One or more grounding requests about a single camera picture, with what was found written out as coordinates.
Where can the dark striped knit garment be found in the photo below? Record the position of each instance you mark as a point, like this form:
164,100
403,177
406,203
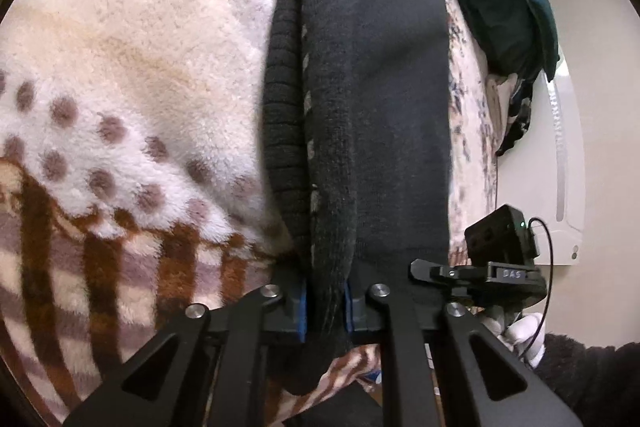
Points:
380,107

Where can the person's right hand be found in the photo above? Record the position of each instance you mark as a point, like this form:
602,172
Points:
525,332

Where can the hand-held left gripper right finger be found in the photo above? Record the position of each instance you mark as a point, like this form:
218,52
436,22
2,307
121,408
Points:
349,307

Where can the floral fleece blanket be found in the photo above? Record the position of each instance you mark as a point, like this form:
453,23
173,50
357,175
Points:
125,57

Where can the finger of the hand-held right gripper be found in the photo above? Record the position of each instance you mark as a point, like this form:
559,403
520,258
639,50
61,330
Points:
440,272

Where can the white standing appliance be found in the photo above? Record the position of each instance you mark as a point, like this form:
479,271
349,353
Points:
560,157

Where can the dark patterned cloth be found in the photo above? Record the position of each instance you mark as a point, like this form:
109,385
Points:
517,122

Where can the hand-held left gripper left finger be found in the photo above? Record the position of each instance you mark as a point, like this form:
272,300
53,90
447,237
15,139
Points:
300,312

